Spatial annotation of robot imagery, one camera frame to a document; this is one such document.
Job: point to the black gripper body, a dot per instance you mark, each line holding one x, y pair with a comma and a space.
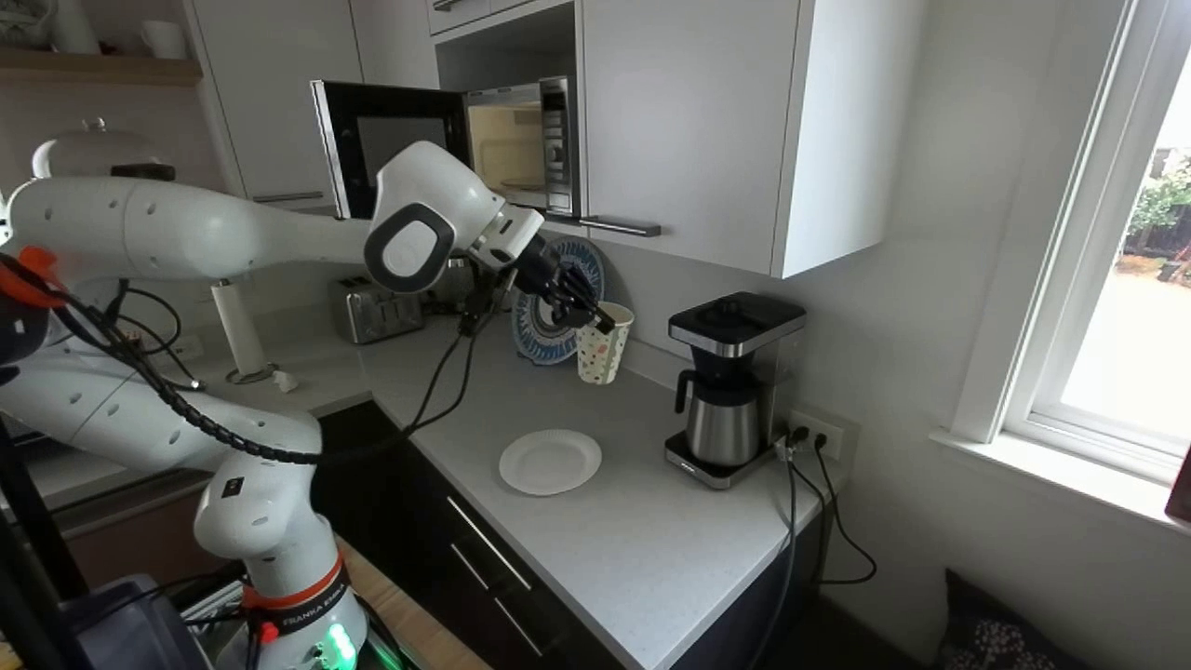
546, 272

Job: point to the white double wall outlet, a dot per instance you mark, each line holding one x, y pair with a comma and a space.
826, 431

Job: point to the black and steel coffee maker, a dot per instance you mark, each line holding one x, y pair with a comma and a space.
727, 409

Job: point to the black tripod pole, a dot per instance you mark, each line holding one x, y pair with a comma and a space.
25, 534

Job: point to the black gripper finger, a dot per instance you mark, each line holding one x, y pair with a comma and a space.
593, 300
581, 315

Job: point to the steel toaster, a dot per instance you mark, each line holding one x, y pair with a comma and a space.
380, 308

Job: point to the dark lower cabinet drawers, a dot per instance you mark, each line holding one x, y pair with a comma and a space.
412, 521

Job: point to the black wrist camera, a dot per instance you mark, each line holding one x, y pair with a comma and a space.
485, 291

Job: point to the dark blue box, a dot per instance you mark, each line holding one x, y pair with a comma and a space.
130, 626

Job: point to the plain white plate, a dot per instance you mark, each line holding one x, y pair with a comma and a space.
547, 461

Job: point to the white upper cabinet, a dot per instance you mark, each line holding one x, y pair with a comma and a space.
692, 112

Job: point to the wooden wall shelf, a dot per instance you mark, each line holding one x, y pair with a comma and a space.
97, 68

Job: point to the white upright kitchen gadget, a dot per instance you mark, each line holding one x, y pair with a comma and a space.
237, 330

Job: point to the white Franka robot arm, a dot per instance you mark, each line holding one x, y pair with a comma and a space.
151, 227

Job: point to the white cup on shelf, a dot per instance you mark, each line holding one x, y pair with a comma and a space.
166, 38

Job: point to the microwave door with glass window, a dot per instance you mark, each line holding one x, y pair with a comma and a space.
386, 143

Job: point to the white rounded appliance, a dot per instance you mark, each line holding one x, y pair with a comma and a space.
77, 148

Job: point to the white framed window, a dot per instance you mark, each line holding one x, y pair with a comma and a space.
1119, 308

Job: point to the blue patterned decorative plate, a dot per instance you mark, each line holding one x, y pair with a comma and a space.
533, 336

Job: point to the white cup with coloured speckles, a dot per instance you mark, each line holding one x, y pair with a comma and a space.
605, 356

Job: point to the dark patterned cushion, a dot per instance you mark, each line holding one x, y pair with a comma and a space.
992, 634

